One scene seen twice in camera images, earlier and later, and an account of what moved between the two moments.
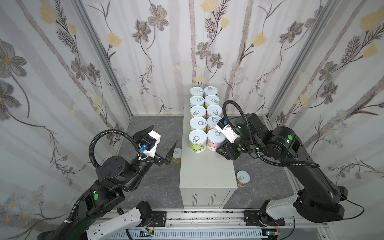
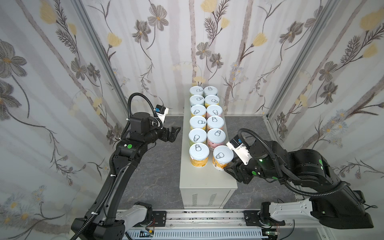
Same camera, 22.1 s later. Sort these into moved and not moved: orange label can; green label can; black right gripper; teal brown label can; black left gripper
Moved: black right gripper; black left gripper; orange label can
Not moved: green label can; teal brown label can
